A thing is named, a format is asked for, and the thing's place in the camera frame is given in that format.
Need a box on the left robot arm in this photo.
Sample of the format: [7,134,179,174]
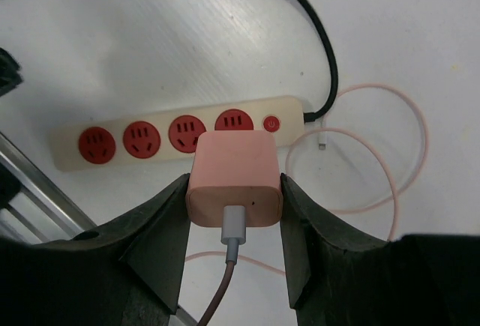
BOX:
[0,48,23,97]

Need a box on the black power strip cord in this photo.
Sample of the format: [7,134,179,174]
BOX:
[235,0,338,124]

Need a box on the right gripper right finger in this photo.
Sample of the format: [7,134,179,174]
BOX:
[280,176,479,325]

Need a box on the beige red power strip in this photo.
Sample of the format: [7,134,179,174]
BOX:
[48,96,305,172]

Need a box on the pink charger plug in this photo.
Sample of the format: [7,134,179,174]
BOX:
[186,130,283,228]

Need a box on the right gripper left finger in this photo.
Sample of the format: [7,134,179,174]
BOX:
[1,175,191,325]

